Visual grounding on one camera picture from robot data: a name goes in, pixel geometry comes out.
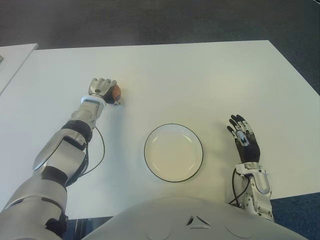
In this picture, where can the white plate with black rim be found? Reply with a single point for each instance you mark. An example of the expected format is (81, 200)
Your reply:
(173, 152)

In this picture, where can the grey robot torso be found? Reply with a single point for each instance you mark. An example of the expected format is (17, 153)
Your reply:
(195, 222)

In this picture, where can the white side table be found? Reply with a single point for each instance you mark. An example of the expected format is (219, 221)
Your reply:
(15, 60)

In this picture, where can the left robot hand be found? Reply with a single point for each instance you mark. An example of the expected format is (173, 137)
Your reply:
(100, 87)

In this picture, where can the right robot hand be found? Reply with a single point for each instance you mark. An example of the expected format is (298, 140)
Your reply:
(248, 150)

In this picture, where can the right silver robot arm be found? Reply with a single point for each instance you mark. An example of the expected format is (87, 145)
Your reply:
(260, 187)

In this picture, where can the red apple with blue sticker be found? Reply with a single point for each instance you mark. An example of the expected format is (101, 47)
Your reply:
(117, 92)

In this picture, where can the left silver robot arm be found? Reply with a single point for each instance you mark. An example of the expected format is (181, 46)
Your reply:
(62, 150)

